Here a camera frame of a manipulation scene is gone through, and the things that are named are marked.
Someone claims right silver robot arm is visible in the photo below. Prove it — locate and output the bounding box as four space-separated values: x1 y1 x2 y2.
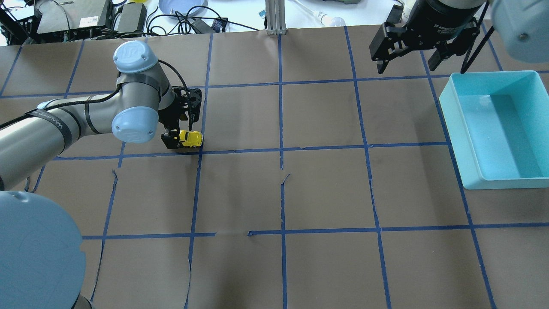
369 0 548 74

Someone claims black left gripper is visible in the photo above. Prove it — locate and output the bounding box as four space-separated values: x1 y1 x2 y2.
159 87 202 152

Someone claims black power adapter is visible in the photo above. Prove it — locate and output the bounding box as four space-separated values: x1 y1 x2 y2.
114 2 147 33

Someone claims aluminium frame post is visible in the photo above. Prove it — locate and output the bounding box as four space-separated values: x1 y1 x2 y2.
265 0 287 36

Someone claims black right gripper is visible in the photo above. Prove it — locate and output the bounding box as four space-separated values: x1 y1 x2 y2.
369 0 481 74

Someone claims turquoise plastic storage bin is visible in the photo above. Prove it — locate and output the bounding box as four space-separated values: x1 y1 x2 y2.
439 70 549 190

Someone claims yellow beetle toy car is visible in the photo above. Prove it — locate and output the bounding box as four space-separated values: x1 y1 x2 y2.
178 130 204 148

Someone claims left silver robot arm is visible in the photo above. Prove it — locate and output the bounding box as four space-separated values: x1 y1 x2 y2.
0 40 203 309

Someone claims blue plate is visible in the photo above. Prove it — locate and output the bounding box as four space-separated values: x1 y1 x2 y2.
157 0 208 16

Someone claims white light bulb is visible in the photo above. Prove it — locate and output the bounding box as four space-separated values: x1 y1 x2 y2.
294 0 346 27

